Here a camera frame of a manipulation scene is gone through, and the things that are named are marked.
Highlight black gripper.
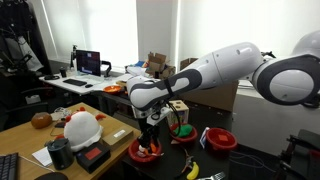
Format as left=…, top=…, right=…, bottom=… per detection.
left=138, top=116, right=162, bottom=150

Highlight silver metal fork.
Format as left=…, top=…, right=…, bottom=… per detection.
left=196, top=171, right=227, bottom=180

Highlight grey metal frame table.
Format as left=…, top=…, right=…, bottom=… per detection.
left=91, top=90, right=135, bottom=125

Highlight small open cardboard box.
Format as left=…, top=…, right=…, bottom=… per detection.
left=145, top=51, right=177, bottom=81

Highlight light wooden desk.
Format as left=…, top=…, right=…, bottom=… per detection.
left=0, top=102, right=145, bottom=180

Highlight black headset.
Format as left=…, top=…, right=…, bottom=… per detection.
left=43, top=74, right=61, bottom=81

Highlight flat brown labelled box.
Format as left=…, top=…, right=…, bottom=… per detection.
left=101, top=126, right=135, bottom=152

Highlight white blue packet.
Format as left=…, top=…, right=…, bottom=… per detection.
left=199, top=126, right=211, bottom=150

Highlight white tissue box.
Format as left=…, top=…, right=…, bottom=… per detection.
left=24, top=94, right=42, bottom=106

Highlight black office chair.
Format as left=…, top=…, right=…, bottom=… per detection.
left=0, top=85, right=52, bottom=132

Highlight black lit monitor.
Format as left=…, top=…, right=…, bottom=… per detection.
left=75, top=49, right=102, bottom=78

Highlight brown ball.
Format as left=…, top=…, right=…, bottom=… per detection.
left=30, top=111, right=54, bottom=130

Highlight large cardboard box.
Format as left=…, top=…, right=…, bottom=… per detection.
left=179, top=57, right=240, bottom=113

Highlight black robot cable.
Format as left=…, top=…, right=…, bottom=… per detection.
left=165, top=100, right=183, bottom=138

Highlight white paper sheet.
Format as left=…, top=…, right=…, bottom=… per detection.
left=31, top=146, right=53, bottom=168

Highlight yellow toy banana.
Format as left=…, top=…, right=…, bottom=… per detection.
left=185, top=161, right=200, bottom=180

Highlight white plush chicken toy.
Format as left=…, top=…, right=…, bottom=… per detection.
left=54, top=106, right=107, bottom=153

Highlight black curved stand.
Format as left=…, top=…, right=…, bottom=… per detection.
left=100, top=60, right=113, bottom=79

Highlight black cylindrical speaker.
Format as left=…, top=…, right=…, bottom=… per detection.
left=46, top=137, right=75, bottom=172

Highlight white paper pile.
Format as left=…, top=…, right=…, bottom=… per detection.
left=124, top=65, right=152, bottom=80

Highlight clear glass container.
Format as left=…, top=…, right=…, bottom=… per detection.
left=52, top=106, right=73, bottom=122

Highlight red square block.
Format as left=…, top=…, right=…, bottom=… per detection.
left=217, top=133, right=230, bottom=144

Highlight black box red label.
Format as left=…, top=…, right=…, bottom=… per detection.
left=74, top=141, right=112, bottom=175

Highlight wooden shape sorter box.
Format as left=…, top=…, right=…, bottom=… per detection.
left=167, top=99, right=190, bottom=128

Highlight white desk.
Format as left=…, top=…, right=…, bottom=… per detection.
left=38, top=70, right=134, bottom=97

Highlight orange bowl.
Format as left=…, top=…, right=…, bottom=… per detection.
left=102, top=84, right=125, bottom=95

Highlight red plastic bowl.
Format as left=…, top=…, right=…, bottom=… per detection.
left=168, top=122, right=199, bottom=144
left=127, top=138, right=163, bottom=164
left=205, top=127, right=239, bottom=153

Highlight black rounded pouch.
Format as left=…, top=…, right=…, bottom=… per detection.
left=34, top=171, right=69, bottom=180

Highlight green plastic toy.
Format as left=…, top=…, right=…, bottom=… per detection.
left=173, top=124, right=194, bottom=139

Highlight small black tripod camera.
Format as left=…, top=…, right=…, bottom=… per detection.
left=69, top=44, right=78, bottom=70

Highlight black keyboard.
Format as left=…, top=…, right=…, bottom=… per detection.
left=0, top=152, right=20, bottom=180
left=62, top=78, right=88, bottom=88

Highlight red handled pliers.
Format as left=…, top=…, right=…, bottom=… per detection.
left=180, top=148, right=198, bottom=175

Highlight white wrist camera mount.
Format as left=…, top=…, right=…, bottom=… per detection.
left=132, top=105, right=172, bottom=127

